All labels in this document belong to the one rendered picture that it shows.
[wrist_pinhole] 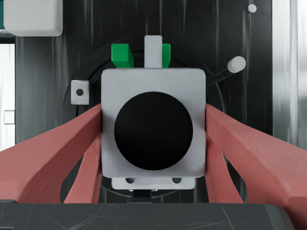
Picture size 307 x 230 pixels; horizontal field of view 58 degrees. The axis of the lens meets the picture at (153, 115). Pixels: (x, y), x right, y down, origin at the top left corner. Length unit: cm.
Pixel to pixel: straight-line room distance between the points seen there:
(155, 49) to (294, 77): 18
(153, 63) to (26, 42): 16
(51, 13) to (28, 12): 2
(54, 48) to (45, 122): 7
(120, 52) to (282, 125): 17
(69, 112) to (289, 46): 22
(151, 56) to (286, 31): 18
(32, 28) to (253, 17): 20
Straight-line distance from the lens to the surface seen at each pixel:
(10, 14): 28
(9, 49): 36
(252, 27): 28
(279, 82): 29
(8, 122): 29
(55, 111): 27
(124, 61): 19
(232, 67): 16
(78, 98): 23
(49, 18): 26
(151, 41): 16
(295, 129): 30
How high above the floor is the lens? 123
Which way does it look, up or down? 90 degrees down
